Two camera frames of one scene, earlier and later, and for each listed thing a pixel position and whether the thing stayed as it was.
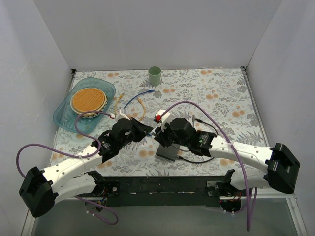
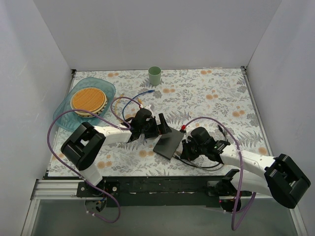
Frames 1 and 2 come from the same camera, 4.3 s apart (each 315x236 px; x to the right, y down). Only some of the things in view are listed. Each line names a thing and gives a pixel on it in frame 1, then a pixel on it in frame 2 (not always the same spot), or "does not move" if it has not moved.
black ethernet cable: [181, 158] → [180, 160]
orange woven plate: [87, 99] does not move
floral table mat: [216, 99] does not move
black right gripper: [162, 135] → [185, 149]
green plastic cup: [154, 75] does not move
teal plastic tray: [64, 115] does not move
